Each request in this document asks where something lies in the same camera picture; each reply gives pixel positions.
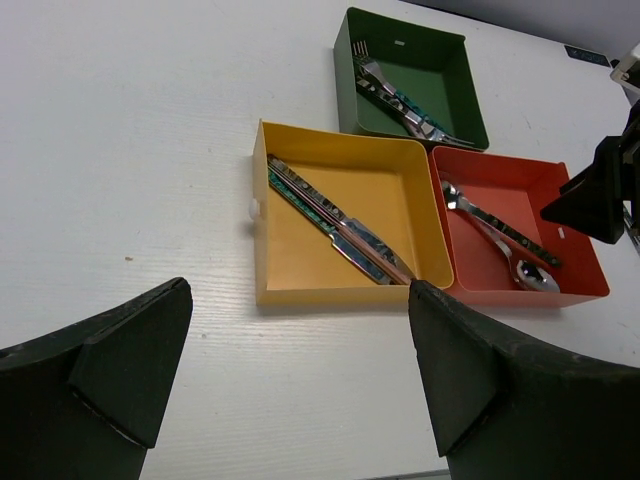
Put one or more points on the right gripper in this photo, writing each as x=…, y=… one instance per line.
x=603, y=195

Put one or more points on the pink handled fork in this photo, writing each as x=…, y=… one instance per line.
x=360, y=49

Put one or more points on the right blue corner label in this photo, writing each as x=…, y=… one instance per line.
x=587, y=56

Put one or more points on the green handled fork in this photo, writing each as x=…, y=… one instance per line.
x=370, y=69

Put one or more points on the pink handled spoon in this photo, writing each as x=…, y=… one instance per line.
x=526, y=274

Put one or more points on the black handled spoon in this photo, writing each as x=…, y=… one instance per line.
x=500, y=227

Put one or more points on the green container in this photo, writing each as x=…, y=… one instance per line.
x=430, y=66

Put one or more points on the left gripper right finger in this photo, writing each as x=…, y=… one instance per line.
x=506, y=405

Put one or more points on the yellow container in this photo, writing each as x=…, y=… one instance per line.
x=385, y=183

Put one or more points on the black handled fork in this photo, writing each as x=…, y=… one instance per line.
x=416, y=121

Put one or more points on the red container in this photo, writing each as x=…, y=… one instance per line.
x=515, y=190

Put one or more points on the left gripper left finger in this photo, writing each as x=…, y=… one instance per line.
x=87, y=401

